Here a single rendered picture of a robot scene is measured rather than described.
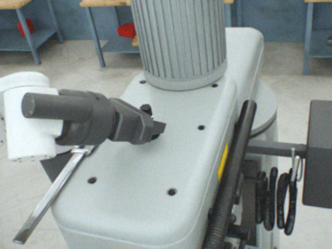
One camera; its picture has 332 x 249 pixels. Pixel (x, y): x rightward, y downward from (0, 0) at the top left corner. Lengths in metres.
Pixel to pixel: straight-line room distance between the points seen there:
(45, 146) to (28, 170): 3.35
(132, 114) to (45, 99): 0.18
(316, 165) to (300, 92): 3.31
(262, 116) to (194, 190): 0.72
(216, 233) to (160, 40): 0.40
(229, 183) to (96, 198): 0.26
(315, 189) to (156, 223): 0.56
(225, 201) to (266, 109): 0.67
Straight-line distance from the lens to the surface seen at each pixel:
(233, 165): 0.79
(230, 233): 0.93
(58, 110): 0.54
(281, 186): 1.13
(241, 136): 0.86
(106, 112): 0.62
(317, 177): 1.03
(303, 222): 3.03
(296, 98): 4.20
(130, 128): 0.66
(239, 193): 0.91
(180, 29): 0.80
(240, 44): 1.33
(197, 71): 0.85
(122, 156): 0.72
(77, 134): 0.59
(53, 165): 3.01
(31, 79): 0.58
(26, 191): 3.70
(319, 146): 0.97
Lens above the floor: 2.35
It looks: 37 degrees down
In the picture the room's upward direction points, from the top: 10 degrees counter-clockwise
